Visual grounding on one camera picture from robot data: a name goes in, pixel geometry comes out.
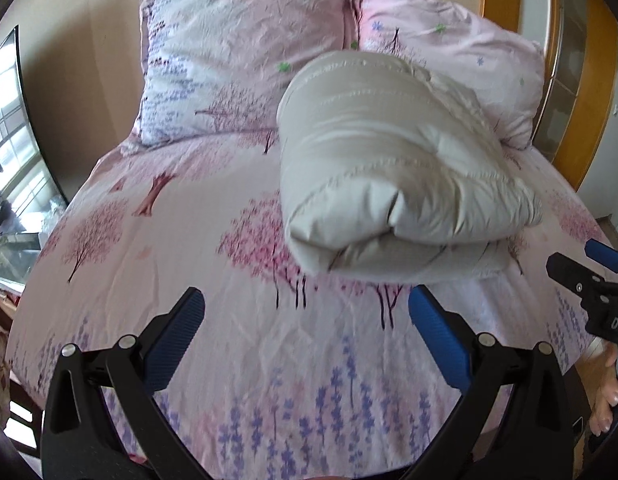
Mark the beige puffer down jacket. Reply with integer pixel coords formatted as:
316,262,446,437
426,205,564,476
276,51,542,284

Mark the person's right hand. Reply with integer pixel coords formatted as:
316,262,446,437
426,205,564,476
589,344,618,437

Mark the pink floral bed sheet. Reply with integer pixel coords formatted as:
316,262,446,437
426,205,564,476
3,129,618,480

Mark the glass bedside cabinet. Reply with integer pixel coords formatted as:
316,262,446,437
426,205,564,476
0,27,67,295

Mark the pink floral right pillow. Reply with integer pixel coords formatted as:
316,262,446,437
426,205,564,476
359,0,544,150

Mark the pink floral pillow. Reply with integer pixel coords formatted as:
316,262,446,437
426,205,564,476
359,0,544,150
133,0,359,150

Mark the frosted glass door panel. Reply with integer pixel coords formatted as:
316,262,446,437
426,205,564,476
532,0,588,162

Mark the pink floral left pillow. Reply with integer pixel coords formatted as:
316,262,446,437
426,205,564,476
133,0,359,150

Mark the orange wooden door frame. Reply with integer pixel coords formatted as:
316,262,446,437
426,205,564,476
480,0,618,190

